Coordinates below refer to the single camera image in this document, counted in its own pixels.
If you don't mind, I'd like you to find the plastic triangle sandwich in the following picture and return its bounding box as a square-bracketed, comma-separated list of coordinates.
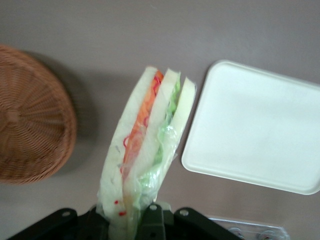
[96, 65, 197, 238]

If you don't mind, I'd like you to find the cream rectangular tray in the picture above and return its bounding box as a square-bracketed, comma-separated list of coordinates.
[180, 59, 320, 196]

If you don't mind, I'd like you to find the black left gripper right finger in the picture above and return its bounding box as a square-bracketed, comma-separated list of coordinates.
[136, 203, 245, 240]

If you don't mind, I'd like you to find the woven wicker basket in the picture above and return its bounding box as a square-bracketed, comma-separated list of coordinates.
[0, 44, 78, 186]

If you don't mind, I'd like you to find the clear plastic container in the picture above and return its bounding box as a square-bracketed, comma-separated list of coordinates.
[206, 216, 289, 240]

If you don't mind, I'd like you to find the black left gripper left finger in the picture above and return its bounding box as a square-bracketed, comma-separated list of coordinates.
[9, 205, 111, 240]

